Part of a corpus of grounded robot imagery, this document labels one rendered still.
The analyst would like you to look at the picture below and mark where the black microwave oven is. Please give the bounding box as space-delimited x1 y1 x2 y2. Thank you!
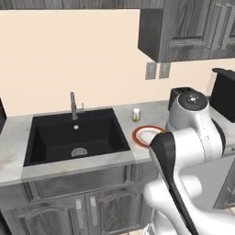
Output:
209 67 235 124

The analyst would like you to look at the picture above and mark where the small white and amber jar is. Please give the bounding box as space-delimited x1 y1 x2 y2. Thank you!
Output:
131 106 142 124

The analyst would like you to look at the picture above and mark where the red rimmed white plate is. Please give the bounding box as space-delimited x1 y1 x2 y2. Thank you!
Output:
131 124 166 150

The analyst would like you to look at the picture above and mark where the grey metal tap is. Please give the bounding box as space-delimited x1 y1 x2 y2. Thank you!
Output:
69 91 86 121

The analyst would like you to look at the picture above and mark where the black sink basin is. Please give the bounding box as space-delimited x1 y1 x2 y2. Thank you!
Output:
23 107 132 168

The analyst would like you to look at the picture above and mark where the dark grey sink front panel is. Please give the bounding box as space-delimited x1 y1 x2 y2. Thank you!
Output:
21 164 137 201

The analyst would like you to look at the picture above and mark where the dark grey base cupboard door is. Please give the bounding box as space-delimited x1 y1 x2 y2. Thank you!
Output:
2 194 89 235
84 182 147 235

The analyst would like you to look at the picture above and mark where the grey dishwasher front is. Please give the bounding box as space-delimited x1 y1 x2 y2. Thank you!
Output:
183 154 235 213

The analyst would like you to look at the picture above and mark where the black appliance at edge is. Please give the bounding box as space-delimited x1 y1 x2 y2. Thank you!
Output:
0 96 8 135

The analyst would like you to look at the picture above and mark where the grey wall socket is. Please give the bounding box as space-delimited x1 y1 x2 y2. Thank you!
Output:
144 62 158 81
158 62 172 80

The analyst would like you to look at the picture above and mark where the grey cupboard door handle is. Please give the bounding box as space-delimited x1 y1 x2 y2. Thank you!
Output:
89 196 99 227
74 198 84 229

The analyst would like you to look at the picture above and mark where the grey wall cupboard door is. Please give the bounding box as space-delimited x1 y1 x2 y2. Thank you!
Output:
164 0 216 61

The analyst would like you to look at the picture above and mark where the dark grey wall cupboard run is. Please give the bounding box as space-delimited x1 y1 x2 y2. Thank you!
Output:
0 0 166 11

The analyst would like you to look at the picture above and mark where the grey wall cupboard handle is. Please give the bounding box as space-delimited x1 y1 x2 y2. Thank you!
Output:
216 2 228 50

